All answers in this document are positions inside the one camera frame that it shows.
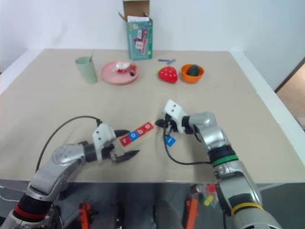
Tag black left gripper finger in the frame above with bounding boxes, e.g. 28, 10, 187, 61
114, 129, 131, 138
117, 149, 141, 164

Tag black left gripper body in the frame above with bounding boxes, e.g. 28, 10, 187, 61
101, 141, 121, 164

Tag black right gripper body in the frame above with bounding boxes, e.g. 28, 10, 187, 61
163, 114, 179, 134

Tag wooden letter tray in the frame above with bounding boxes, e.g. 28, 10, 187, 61
114, 116, 158, 154

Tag beige tablecloth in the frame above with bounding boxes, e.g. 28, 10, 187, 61
0, 49, 305, 184

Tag red toy strawberry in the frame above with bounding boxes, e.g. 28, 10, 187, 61
156, 66, 179, 83

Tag orange bowl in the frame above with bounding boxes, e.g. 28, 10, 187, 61
181, 63, 205, 83

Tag pink plate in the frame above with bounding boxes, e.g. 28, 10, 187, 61
100, 61, 140, 85

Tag dark green toy vegetable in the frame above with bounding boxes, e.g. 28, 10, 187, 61
187, 64, 200, 76

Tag red white toy food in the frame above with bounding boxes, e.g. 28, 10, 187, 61
113, 61, 138, 77

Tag orange black tool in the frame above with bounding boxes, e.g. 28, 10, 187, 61
77, 202, 96, 229

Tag pale green cup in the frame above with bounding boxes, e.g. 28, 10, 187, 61
75, 56, 98, 84

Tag bag of coloured toys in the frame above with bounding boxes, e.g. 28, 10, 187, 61
190, 183, 219, 208

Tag teal cardboard toy box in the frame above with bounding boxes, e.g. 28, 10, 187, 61
118, 0, 153, 60

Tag white papers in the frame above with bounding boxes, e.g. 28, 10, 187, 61
127, 14, 150, 23

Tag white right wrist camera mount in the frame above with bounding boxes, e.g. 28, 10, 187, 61
163, 99, 188, 134

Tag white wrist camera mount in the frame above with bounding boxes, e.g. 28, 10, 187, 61
163, 99, 188, 134
92, 123, 117, 161

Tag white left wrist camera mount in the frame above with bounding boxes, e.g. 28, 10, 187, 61
92, 123, 117, 161

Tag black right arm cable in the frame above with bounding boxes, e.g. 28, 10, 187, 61
163, 128, 213, 166

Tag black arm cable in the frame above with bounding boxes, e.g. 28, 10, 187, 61
163, 128, 213, 166
35, 115, 101, 173

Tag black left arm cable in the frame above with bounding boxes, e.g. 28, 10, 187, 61
35, 115, 101, 173

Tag orange tool handle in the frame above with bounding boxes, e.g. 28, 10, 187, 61
185, 198, 199, 229

